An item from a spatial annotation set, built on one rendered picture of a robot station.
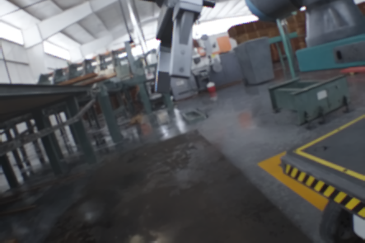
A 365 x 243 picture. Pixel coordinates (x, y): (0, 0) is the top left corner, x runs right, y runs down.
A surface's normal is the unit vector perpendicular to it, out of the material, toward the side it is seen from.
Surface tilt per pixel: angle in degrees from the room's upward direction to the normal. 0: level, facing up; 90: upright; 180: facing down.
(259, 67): 96
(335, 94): 90
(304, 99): 90
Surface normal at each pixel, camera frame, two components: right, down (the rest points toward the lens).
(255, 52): 0.18, 0.16
